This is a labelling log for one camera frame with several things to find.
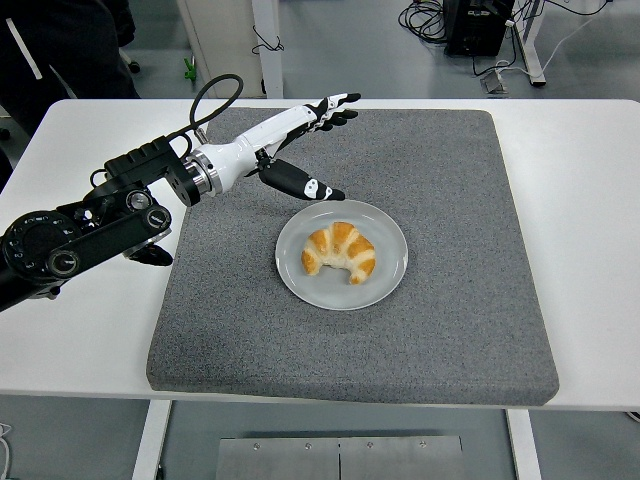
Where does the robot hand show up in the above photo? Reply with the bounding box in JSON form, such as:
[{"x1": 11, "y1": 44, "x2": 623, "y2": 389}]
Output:
[{"x1": 202, "y1": 91, "x2": 362, "y2": 203}]

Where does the golden croissant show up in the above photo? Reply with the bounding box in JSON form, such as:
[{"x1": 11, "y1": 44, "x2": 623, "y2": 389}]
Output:
[{"x1": 300, "y1": 221, "x2": 377, "y2": 286}]

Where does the grey round plate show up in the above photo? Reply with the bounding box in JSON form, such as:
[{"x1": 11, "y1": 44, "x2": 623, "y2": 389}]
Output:
[{"x1": 275, "y1": 198, "x2": 410, "y2": 312}]

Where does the grey metal plate with screws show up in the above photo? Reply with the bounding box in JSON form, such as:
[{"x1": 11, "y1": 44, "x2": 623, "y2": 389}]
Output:
[{"x1": 215, "y1": 435, "x2": 466, "y2": 480}]

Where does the white cabinet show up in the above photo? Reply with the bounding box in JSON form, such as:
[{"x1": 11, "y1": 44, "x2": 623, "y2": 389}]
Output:
[{"x1": 175, "y1": 0, "x2": 266, "y2": 99}]

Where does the person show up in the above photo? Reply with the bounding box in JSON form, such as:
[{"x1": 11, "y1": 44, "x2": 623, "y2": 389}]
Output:
[{"x1": 0, "y1": 0, "x2": 143, "y2": 126}]

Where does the black computer tower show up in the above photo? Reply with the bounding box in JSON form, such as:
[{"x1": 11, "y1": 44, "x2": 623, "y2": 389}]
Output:
[{"x1": 443, "y1": 0, "x2": 516, "y2": 57}]

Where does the grey power adapter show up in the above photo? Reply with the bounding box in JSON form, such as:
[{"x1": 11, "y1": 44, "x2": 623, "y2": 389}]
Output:
[{"x1": 480, "y1": 69, "x2": 510, "y2": 95}]

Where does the grey speckled mat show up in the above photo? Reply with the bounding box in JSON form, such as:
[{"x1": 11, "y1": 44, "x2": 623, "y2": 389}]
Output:
[{"x1": 146, "y1": 107, "x2": 560, "y2": 407}]

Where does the white desk leg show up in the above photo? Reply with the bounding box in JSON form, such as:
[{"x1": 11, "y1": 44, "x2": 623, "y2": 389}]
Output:
[{"x1": 514, "y1": 0, "x2": 547, "y2": 88}]

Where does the white table leg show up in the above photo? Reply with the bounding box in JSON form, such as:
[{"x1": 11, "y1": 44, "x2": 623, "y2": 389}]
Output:
[
  {"x1": 130, "y1": 399, "x2": 174, "y2": 480},
  {"x1": 504, "y1": 409, "x2": 544, "y2": 480}
]

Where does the white post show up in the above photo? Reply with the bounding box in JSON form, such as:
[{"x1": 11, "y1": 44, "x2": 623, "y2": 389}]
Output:
[{"x1": 251, "y1": 0, "x2": 285, "y2": 100}]

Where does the black cable bundle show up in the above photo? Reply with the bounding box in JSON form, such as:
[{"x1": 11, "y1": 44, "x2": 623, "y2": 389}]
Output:
[{"x1": 398, "y1": 0, "x2": 447, "y2": 45}]

